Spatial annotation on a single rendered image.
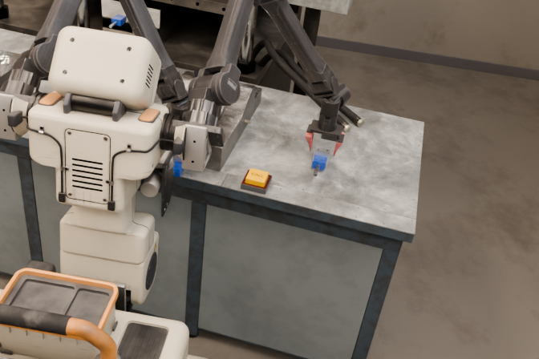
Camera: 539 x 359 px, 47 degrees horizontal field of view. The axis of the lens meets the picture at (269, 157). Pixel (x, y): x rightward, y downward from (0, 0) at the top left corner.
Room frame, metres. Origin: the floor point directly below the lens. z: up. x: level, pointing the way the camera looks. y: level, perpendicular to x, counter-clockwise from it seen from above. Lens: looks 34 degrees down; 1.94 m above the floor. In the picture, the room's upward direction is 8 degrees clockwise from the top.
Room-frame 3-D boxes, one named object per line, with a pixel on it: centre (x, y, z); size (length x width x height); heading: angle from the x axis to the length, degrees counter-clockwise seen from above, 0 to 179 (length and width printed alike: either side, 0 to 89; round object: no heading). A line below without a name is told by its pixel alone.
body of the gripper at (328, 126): (1.71, -0.17, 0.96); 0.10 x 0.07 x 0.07; 81
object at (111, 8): (2.74, 0.63, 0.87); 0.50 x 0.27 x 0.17; 170
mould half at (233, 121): (1.86, 0.23, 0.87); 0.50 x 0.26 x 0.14; 170
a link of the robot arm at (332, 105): (1.72, -0.17, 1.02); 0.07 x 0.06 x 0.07; 155
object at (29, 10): (2.83, 0.67, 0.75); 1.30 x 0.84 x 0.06; 80
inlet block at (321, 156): (1.67, -0.16, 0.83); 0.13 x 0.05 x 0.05; 170
